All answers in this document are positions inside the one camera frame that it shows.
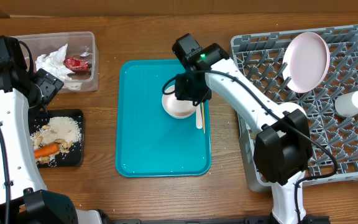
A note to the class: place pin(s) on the white plastic fork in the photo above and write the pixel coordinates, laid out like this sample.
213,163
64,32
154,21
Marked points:
199,120

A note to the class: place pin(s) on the black rectangular tray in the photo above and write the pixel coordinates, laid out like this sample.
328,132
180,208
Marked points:
73,113

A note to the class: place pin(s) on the clear plastic waste bin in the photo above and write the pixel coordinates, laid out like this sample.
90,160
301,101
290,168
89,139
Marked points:
39,44

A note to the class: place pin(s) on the clear crumpled plastic wrapper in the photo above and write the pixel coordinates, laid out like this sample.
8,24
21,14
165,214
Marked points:
86,52

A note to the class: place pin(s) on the orange carrot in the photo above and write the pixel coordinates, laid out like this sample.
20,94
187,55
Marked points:
47,150

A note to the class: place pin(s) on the grey dishwasher rack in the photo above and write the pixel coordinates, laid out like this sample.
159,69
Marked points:
260,58

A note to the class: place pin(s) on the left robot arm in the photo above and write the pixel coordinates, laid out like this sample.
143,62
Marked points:
24,197

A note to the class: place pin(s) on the white round plate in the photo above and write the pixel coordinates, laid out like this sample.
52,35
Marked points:
307,58

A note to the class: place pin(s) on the wooden chopstick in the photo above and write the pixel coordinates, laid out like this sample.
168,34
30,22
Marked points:
202,117

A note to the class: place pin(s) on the pink bowl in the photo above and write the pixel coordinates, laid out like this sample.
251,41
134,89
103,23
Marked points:
177,108

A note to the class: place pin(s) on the red snack wrapper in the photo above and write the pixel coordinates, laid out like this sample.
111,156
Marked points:
77,65

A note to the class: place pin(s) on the pile of peanuts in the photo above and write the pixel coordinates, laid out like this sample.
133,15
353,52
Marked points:
45,136

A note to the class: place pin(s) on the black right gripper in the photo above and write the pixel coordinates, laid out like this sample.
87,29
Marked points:
181,94

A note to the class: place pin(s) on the teal serving tray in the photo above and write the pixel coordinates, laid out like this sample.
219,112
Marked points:
149,142

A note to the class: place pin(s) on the crumpled white tissue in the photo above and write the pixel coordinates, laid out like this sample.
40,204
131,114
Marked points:
54,63

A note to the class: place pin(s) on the pile of white rice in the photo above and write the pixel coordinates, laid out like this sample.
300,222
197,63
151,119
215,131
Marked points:
69,129

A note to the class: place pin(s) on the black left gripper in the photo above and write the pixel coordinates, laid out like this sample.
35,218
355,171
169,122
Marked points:
48,83

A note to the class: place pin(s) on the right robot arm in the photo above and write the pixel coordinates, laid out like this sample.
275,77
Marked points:
282,145

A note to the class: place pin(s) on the white plastic cup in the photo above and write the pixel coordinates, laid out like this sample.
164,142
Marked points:
347,105

